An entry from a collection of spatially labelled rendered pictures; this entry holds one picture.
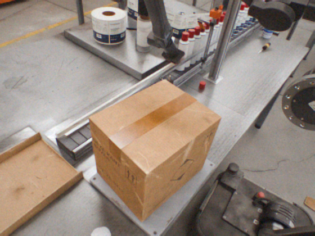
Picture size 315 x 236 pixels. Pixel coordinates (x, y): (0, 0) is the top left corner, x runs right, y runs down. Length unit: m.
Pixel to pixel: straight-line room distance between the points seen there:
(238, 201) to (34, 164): 1.16
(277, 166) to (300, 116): 1.37
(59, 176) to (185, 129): 0.49
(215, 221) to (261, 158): 0.90
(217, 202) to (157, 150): 1.04
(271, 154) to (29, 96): 1.90
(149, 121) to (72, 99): 0.61
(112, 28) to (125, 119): 0.90
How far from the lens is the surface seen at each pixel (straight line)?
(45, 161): 0.99
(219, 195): 1.63
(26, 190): 0.94
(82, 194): 0.88
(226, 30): 1.29
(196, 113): 0.72
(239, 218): 1.58
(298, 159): 2.44
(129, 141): 0.62
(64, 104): 1.19
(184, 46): 1.26
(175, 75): 1.29
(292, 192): 2.19
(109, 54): 1.43
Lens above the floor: 1.60
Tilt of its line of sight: 44 degrees down
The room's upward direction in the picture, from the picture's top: 7 degrees clockwise
